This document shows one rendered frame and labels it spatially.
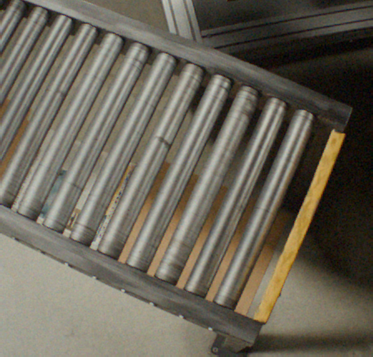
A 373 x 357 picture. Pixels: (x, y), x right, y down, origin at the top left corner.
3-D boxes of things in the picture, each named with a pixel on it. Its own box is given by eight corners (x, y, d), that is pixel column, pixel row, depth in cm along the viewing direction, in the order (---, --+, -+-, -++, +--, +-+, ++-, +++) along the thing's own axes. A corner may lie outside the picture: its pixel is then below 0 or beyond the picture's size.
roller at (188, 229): (258, 94, 171) (266, 90, 166) (169, 290, 160) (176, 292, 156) (238, 83, 170) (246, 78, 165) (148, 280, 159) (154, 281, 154)
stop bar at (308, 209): (345, 136, 162) (347, 134, 160) (266, 326, 152) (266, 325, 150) (331, 131, 162) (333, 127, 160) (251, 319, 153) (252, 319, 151)
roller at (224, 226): (285, 106, 170) (294, 101, 165) (198, 303, 159) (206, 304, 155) (266, 95, 169) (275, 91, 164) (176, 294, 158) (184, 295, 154)
